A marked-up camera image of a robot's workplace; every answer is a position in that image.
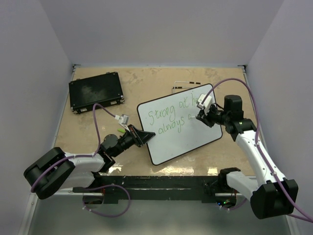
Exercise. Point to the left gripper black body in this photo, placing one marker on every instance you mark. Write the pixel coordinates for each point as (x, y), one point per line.
(127, 140)

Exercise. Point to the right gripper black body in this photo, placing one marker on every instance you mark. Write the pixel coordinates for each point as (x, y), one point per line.
(220, 117)

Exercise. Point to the white whiteboard with dark frame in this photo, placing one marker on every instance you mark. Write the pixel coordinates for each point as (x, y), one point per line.
(176, 133)

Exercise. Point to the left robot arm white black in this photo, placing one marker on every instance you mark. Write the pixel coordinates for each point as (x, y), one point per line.
(57, 169)

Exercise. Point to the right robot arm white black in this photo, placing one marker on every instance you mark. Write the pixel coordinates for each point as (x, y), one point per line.
(271, 194)

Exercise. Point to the black flat case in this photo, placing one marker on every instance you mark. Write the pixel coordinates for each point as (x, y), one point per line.
(104, 89)

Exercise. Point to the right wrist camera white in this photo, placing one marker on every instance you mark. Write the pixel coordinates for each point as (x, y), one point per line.
(204, 103)

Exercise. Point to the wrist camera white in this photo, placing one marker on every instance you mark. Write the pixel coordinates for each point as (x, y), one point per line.
(123, 121)
(204, 103)

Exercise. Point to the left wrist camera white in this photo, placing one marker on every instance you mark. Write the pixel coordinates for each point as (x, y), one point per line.
(123, 121)

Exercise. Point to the wire whiteboard stand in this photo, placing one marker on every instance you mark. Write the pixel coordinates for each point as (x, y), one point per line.
(178, 85)

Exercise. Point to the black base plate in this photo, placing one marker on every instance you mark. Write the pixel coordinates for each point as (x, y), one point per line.
(182, 188)

